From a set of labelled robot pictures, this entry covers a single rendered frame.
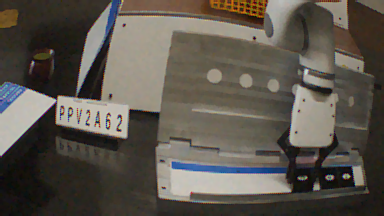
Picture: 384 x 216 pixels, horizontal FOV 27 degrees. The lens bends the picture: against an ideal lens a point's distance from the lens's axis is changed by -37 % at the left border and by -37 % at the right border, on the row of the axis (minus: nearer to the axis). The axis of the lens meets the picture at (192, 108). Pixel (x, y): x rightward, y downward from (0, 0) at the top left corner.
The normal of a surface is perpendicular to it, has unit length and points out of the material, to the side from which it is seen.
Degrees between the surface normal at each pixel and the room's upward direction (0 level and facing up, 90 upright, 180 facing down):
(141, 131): 0
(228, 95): 81
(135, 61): 90
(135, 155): 0
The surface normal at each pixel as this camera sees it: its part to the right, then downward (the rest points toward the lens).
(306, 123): 0.05, 0.18
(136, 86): 0.02, 0.39
